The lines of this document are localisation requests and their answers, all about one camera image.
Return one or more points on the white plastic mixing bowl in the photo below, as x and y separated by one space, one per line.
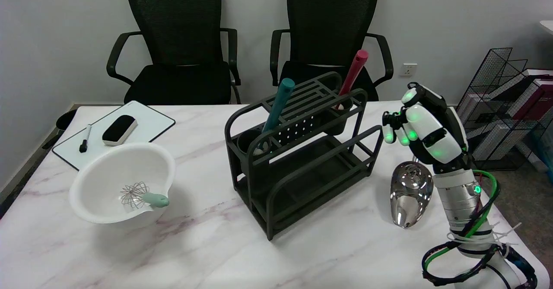
108 172

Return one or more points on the maroon book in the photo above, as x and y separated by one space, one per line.
540 96

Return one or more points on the pink sponge bottle brush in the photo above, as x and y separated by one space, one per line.
354 73

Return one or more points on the white wall socket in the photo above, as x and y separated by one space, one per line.
409 69

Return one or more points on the shiny metal scoop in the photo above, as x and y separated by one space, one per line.
408 194

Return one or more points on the dark grey utensil cup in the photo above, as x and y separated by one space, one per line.
248 150
339 122

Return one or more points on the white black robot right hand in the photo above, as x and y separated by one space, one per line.
434 133

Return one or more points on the black mesh office chair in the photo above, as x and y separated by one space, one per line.
177 21
332 12

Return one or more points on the black white board eraser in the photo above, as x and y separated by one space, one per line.
119 127

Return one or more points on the small white whiteboard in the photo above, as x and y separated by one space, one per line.
147 120

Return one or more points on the dark grey two-tier rack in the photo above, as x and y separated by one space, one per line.
311 168

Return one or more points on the black round floor object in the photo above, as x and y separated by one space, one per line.
65 119

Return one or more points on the teal sponge bottle brush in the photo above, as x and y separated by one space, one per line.
278 105

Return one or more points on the black whiteboard marker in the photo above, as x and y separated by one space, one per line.
84 141

